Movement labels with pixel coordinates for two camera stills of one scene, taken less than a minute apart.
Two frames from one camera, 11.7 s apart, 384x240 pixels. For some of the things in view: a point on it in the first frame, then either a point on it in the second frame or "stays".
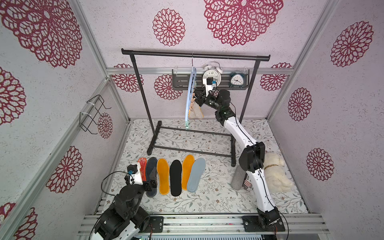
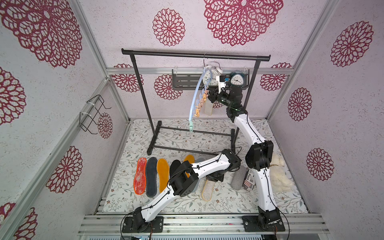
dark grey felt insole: [151, 174] stays
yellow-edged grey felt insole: [187, 166] stays
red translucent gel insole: [143, 162] stays
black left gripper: [149, 186] → [211, 178]
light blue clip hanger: [191, 95] → [201, 93]
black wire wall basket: [85, 119] stays
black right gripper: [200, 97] → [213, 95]
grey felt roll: [237, 181] stays
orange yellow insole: [163, 172] stays
